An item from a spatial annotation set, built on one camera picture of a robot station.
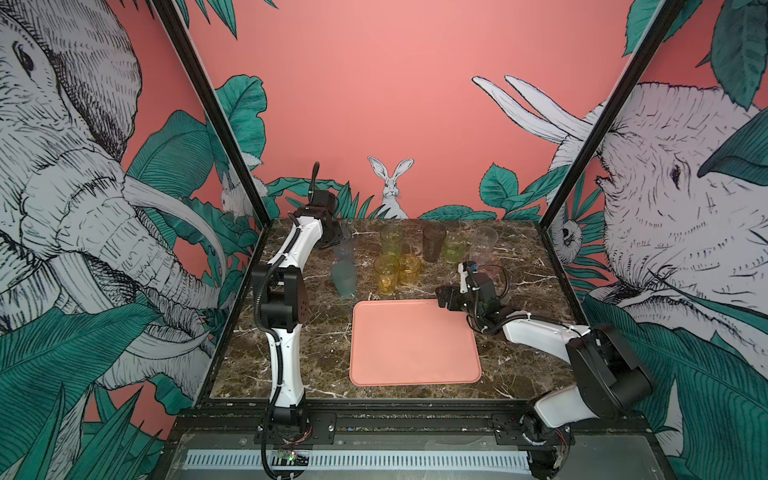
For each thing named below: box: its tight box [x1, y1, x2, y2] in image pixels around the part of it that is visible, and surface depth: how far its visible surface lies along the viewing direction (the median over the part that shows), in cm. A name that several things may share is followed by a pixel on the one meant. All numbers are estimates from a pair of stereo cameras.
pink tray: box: [349, 299, 482, 387], surface depth 88 cm
